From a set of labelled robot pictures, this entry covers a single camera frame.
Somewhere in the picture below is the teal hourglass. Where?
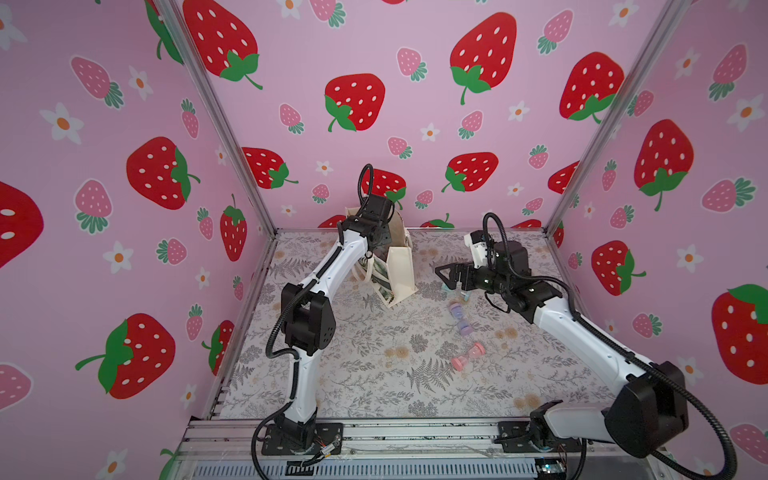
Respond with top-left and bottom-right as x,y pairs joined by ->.
442,285 -> 471,304

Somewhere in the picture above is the purple hourglass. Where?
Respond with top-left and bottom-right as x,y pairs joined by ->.
449,302 -> 474,336

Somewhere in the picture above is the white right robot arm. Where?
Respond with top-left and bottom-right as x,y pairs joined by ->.
435,232 -> 689,458

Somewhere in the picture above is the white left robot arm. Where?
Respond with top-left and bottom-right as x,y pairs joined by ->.
279,195 -> 394,425

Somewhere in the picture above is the cream canvas tote bag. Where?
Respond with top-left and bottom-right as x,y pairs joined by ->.
353,212 -> 418,308

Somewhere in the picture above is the pink hourglass right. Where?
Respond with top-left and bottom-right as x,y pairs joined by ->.
451,342 -> 486,372

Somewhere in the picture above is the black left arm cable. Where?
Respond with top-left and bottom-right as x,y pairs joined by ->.
250,163 -> 376,480

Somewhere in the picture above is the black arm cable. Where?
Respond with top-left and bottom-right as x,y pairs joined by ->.
482,212 -> 738,480
250,163 -> 376,480

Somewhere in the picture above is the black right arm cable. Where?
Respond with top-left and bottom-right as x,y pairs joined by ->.
482,212 -> 738,480

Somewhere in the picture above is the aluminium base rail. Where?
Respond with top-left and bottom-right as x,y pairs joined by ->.
161,416 -> 679,480

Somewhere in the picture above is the silver corner frame post left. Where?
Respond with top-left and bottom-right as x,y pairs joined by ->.
157,0 -> 277,240

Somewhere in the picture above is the silver corner frame post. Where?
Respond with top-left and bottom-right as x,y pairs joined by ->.
543,0 -> 691,240
157,0 -> 277,240

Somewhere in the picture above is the silver corner frame post right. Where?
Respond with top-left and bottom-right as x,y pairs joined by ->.
543,0 -> 691,240

